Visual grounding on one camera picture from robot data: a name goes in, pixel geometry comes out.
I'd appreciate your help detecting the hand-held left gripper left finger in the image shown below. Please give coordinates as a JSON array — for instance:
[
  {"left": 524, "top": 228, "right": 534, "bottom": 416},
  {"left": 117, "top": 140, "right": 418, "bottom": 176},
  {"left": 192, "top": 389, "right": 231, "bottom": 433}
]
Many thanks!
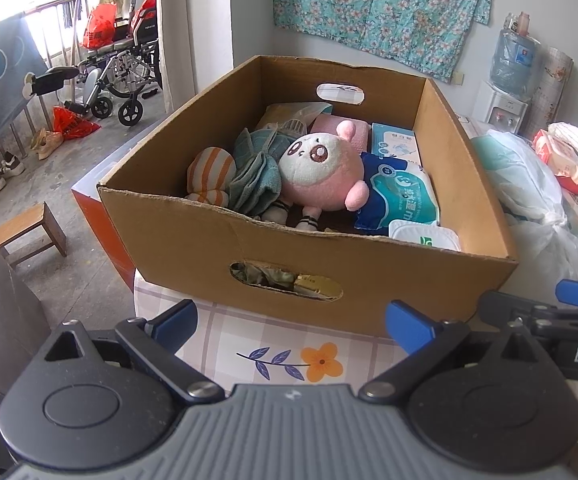
[{"left": 43, "top": 299, "right": 226, "bottom": 405}]

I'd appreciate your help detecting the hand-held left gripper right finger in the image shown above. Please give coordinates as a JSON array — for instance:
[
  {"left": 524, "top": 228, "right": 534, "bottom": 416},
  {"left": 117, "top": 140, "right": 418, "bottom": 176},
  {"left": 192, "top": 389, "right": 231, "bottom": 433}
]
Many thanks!
[{"left": 358, "top": 300, "right": 545, "bottom": 405}]

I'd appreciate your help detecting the cardboard box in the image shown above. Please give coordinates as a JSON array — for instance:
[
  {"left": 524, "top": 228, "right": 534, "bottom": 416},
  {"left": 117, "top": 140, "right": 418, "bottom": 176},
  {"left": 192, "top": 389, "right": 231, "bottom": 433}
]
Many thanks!
[{"left": 96, "top": 55, "right": 520, "bottom": 341}]

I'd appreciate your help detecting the blue wet wipes pack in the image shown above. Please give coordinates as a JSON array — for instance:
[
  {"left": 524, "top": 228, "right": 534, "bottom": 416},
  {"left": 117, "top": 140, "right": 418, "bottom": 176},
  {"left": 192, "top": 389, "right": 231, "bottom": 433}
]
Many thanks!
[{"left": 353, "top": 152, "right": 441, "bottom": 237}]

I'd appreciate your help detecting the orange striped plush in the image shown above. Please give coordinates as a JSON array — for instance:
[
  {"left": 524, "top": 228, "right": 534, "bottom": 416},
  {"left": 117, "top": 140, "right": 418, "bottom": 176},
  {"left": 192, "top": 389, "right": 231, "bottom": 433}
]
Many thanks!
[{"left": 185, "top": 146, "right": 237, "bottom": 207}]

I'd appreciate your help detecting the teal knitted cloth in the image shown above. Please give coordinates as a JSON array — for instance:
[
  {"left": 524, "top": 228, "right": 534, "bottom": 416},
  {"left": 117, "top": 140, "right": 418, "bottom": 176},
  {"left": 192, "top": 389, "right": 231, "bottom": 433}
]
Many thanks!
[{"left": 228, "top": 127, "right": 290, "bottom": 218}]

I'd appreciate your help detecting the pink plush toy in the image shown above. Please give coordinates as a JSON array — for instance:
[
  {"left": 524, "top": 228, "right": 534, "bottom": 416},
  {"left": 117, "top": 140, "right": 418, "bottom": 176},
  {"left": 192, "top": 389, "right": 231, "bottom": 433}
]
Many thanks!
[{"left": 261, "top": 120, "right": 371, "bottom": 232}]

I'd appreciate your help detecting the pink bubble wrap pouch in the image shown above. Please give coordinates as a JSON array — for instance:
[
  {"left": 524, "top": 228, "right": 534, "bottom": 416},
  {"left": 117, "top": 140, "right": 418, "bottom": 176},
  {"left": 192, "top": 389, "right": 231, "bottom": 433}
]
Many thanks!
[{"left": 310, "top": 114, "right": 374, "bottom": 150}]

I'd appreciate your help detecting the white wipes pack green print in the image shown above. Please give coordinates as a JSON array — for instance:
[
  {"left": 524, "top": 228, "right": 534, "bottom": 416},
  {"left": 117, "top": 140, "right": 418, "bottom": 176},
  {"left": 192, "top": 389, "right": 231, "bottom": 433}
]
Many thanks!
[{"left": 388, "top": 218, "right": 462, "bottom": 253}]

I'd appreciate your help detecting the orange printed carton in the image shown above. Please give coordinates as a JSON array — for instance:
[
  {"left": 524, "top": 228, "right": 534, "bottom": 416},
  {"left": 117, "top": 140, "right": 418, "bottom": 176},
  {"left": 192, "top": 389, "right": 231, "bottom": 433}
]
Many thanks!
[{"left": 71, "top": 110, "right": 142, "bottom": 283}]

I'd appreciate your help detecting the white plastic bag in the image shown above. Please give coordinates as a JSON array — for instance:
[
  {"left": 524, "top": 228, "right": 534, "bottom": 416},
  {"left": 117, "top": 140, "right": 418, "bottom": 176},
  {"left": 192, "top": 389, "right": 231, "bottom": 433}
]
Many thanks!
[{"left": 470, "top": 129, "right": 578, "bottom": 282}]

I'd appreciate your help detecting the red pink tissue pack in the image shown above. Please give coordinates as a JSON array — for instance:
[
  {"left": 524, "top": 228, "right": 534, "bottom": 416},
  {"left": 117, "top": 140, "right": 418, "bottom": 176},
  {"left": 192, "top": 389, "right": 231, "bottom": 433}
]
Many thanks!
[{"left": 532, "top": 129, "right": 578, "bottom": 196}]

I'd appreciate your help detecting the dark grey panel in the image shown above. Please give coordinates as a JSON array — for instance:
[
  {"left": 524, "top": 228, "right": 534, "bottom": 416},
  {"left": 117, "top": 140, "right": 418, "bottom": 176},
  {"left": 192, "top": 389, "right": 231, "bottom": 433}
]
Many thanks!
[{"left": 0, "top": 215, "right": 52, "bottom": 403}]

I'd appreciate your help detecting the wooden stool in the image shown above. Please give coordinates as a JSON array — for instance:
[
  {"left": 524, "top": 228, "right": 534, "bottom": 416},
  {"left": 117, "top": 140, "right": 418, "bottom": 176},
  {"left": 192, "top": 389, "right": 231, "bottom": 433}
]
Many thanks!
[{"left": 0, "top": 202, "right": 68, "bottom": 268}]

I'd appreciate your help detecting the light blue mask box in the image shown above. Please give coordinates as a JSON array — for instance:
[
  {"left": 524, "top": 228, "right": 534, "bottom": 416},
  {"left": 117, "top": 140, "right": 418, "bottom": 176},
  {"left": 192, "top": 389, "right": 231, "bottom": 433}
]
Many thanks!
[{"left": 370, "top": 122, "right": 426, "bottom": 168}]

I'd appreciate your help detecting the white water dispenser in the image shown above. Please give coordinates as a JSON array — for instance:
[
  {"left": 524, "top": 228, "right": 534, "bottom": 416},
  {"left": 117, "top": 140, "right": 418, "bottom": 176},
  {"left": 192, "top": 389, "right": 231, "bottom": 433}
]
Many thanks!
[{"left": 472, "top": 80, "right": 530, "bottom": 136}]

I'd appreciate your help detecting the beige shoe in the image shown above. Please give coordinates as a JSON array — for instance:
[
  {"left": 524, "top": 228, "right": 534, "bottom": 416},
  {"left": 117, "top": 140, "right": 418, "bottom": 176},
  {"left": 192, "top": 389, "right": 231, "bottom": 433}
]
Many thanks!
[
  {"left": 38, "top": 131, "right": 64, "bottom": 161},
  {"left": 30, "top": 127, "right": 52, "bottom": 153}
]

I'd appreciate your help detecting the red plastic bag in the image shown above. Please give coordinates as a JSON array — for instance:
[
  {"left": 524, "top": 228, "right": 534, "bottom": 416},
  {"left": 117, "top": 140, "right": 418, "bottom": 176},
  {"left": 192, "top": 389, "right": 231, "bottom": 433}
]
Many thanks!
[
  {"left": 83, "top": 2, "right": 118, "bottom": 51},
  {"left": 51, "top": 106, "right": 102, "bottom": 141}
]

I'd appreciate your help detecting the beige green packet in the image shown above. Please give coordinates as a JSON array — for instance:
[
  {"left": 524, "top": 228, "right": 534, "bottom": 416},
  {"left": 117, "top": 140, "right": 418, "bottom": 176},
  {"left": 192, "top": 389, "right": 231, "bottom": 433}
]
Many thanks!
[{"left": 255, "top": 101, "right": 334, "bottom": 136}]

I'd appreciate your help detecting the wheelchair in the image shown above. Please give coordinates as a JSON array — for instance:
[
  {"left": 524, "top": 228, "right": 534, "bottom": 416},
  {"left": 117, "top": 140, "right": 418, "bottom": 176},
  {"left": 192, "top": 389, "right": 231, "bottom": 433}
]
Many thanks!
[{"left": 76, "top": 0, "right": 165, "bottom": 127}]

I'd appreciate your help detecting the black padded seat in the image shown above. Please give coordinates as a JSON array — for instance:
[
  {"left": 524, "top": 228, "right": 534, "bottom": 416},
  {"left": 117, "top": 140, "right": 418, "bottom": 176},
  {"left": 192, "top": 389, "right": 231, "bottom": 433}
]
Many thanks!
[{"left": 23, "top": 65, "right": 80, "bottom": 98}]

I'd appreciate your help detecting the floral teal wall cloth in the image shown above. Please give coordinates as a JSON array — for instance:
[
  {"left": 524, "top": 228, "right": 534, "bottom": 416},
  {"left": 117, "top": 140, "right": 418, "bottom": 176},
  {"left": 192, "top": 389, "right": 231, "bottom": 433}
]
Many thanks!
[{"left": 273, "top": 0, "right": 496, "bottom": 82}]

